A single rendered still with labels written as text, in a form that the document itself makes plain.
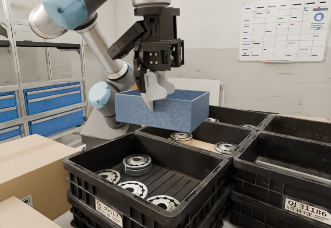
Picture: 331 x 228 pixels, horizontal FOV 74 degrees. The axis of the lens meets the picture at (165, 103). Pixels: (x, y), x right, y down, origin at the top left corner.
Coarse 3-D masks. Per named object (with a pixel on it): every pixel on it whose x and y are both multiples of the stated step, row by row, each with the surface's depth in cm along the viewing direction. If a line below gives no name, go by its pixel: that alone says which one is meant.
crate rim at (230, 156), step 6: (204, 120) 101; (228, 126) 93; (234, 126) 92; (144, 132) 85; (252, 132) 85; (162, 138) 79; (246, 138) 79; (180, 144) 74; (186, 144) 74; (240, 144) 74; (204, 150) 69; (234, 150) 70; (222, 156) 65; (228, 156) 65
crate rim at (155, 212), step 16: (176, 144) 74; (64, 160) 63; (224, 160) 63; (80, 176) 58; (96, 176) 55; (208, 176) 55; (112, 192) 50; (128, 192) 48; (192, 192) 48; (144, 208) 45; (160, 208) 43; (176, 208) 43; (192, 208) 47; (176, 224) 42
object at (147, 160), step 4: (128, 156) 80; (132, 156) 81; (144, 156) 81; (148, 156) 80; (124, 160) 77; (128, 160) 77; (144, 160) 77; (148, 160) 78; (124, 164) 74; (128, 164) 74; (132, 164) 74; (136, 164) 74; (140, 164) 74; (144, 164) 74; (148, 164) 75; (132, 168) 73; (136, 168) 73
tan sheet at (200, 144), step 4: (196, 140) 103; (192, 144) 98; (196, 144) 98; (200, 144) 98; (204, 144) 98; (208, 144) 98; (212, 144) 98; (204, 148) 94; (208, 148) 94; (212, 148) 94
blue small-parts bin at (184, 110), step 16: (128, 96) 52; (176, 96) 62; (192, 96) 60; (208, 96) 57; (128, 112) 53; (144, 112) 51; (160, 112) 49; (176, 112) 47; (192, 112) 46; (208, 112) 59; (176, 128) 48; (192, 128) 47
